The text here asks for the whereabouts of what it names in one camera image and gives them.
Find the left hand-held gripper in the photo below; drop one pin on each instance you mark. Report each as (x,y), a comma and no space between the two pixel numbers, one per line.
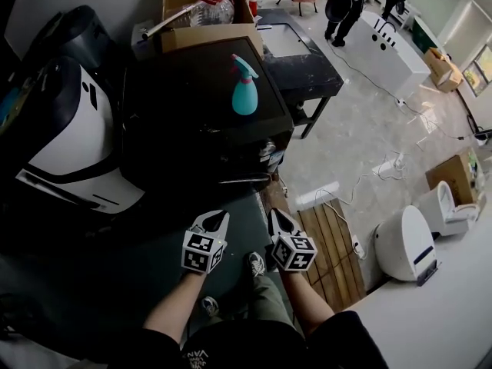
(201,253)

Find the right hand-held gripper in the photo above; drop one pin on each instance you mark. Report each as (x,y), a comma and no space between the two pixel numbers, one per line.
(294,253)

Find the person's right forearm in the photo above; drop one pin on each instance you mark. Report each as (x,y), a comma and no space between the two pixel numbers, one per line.
(303,302)

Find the person's left forearm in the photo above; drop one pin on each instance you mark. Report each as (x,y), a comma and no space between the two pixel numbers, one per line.
(178,306)

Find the person's right shoe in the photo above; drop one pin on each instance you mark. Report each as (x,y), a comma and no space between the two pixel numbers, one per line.
(256,264)

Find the person's shoe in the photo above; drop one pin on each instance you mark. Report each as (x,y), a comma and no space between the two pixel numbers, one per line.
(210,306)
(256,264)

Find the wooden pallet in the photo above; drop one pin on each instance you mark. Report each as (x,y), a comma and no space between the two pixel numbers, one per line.
(330,252)

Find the person's olive trousers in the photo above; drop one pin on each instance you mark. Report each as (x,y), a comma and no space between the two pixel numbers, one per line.
(265,302)

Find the white power strip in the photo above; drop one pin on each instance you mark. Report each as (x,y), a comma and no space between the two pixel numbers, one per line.
(358,247)

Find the person's left shoe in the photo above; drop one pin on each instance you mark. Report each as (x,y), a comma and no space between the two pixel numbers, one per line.
(210,306)

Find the person's black shirt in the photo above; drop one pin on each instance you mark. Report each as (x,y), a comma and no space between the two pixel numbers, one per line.
(250,346)

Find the closed white toilet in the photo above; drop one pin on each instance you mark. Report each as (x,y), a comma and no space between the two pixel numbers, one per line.
(405,244)

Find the teal spray bottle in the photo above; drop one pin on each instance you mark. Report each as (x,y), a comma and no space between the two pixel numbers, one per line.
(244,94)

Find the black table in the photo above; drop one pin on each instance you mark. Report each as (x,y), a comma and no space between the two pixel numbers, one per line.
(307,75)

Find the white and black appliance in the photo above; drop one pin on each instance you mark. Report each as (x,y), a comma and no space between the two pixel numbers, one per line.
(77,137)

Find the open white toilet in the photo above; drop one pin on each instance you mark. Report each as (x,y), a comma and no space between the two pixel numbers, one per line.
(447,210)

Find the brown cardboard box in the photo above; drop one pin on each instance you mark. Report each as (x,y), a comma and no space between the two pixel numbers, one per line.
(451,175)

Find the large cardboard box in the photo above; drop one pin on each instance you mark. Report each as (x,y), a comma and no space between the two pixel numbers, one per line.
(200,38)

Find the metal pipe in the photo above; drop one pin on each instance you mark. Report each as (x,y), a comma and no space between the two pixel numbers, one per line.
(169,23)

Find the white cabinet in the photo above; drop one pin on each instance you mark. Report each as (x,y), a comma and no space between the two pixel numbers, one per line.
(396,52)

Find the clear plastic jug red cap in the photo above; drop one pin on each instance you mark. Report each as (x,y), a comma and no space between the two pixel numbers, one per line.
(213,10)

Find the red cup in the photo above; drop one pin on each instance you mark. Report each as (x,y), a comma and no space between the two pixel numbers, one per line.
(253,6)

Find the open cardboard box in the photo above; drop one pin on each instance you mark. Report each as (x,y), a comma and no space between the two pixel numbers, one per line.
(442,69)

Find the dark grey appliance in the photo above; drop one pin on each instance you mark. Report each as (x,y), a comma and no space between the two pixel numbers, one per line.
(73,33)

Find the dark green cabinet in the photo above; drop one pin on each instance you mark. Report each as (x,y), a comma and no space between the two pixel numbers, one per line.
(426,35)

